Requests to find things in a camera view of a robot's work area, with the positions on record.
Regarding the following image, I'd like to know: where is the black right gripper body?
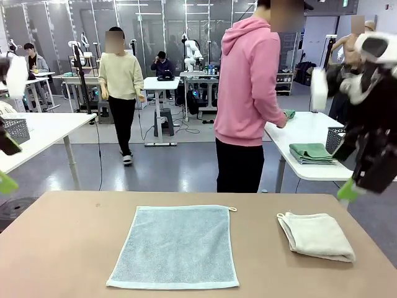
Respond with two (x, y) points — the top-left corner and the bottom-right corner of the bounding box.
(352, 124), (397, 194)

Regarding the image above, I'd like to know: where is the cream towel with loop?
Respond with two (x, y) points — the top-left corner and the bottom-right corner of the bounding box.
(276, 212), (357, 264)

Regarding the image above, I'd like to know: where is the light blue towel with loop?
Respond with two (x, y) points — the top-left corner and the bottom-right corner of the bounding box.
(105, 204), (240, 290)

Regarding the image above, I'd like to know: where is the person's right forearm pink sleeve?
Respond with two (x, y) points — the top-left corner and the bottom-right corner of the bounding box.
(248, 102), (288, 128)

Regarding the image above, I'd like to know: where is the grey plastic mesh basket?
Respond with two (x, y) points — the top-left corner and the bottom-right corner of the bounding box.
(325, 126), (347, 155)
(0, 117), (31, 145)

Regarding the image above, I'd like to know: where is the folded grey-blue towel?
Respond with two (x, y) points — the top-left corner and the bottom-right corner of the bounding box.
(294, 157), (339, 166)

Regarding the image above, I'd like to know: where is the folded green towel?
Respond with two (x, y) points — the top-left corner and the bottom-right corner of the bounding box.
(288, 142), (335, 161)

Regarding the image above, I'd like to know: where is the seated person grey jacket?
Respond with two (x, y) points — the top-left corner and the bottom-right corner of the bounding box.
(23, 42), (50, 74)

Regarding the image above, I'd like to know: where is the black backpack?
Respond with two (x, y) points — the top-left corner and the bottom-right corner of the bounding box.
(296, 61), (317, 86)

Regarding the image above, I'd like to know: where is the white storage shelf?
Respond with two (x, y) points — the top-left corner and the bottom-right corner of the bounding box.
(275, 72), (295, 96)

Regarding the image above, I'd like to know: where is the black tripod stand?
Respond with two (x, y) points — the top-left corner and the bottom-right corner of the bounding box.
(71, 43), (99, 115)

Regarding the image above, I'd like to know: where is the bare mannequin with black skirt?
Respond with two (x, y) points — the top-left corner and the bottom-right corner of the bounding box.
(330, 15), (367, 72)

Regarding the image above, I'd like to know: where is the grey step stool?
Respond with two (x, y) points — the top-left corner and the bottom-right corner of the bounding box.
(97, 101), (115, 125)
(154, 107), (175, 137)

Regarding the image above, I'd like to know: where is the black stand with white top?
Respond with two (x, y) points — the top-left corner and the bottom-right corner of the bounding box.
(322, 34), (338, 72)

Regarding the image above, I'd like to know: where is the person in pink hoodie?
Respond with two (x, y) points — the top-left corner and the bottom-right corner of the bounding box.
(213, 0), (288, 194)

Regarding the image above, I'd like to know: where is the person in cream sweater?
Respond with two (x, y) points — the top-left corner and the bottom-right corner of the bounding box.
(97, 26), (146, 167)

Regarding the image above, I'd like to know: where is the white standing desk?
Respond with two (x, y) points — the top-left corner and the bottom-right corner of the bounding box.
(143, 76), (181, 147)

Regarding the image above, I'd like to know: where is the white workbench desk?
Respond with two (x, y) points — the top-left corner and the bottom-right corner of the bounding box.
(179, 70), (220, 122)

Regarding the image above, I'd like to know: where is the seated person dark jacket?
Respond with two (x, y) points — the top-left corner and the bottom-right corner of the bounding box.
(151, 51), (176, 78)

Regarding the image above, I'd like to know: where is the black hanging table cable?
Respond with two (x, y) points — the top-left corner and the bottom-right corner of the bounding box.
(92, 117), (104, 191)

